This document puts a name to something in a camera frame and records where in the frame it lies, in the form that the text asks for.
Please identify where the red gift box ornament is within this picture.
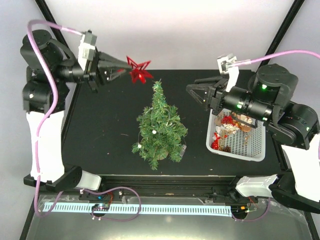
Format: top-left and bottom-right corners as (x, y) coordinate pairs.
(211, 141), (220, 150)

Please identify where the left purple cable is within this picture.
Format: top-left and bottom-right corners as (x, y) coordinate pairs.
(26, 19), (85, 218)

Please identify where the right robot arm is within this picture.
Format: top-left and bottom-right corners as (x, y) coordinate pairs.
(186, 64), (320, 214)

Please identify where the brown pine cone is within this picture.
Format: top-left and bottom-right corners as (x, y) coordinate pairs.
(222, 146), (231, 153)

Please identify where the small green christmas tree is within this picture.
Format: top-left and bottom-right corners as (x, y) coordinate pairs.
(132, 80), (188, 171)

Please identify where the white slotted cable duct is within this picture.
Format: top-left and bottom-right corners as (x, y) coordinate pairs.
(52, 202), (232, 217)

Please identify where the white ball light string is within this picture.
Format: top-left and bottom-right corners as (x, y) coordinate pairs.
(136, 106), (187, 149)

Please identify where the red star ornament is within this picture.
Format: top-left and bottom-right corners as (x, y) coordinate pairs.
(126, 56), (154, 84)

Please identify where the white plastic basket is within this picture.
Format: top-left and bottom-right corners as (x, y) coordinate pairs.
(205, 113), (266, 162)

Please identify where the red ribbon bow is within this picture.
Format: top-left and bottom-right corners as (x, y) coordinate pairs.
(212, 132), (227, 141)

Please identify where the clear battery box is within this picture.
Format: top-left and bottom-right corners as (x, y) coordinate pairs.
(179, 144), (187, 157)

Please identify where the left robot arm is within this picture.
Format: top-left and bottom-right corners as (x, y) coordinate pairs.
(20, 29), (131, 200)

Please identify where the purple cable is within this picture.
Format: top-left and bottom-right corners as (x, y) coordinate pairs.
(226, 49), (320, 161)
(26, 19), (85, 218)

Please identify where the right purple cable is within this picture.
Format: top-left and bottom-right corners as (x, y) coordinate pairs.
(226, 49), (320, 161)

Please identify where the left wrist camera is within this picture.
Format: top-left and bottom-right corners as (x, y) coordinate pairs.
(77, 30), (97, 71)

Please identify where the red berry sprig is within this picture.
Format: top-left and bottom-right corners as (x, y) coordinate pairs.
(221, 115), (236, 126)

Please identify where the small circuit board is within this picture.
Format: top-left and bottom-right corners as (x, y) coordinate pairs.
(91, 203), (110, 211)

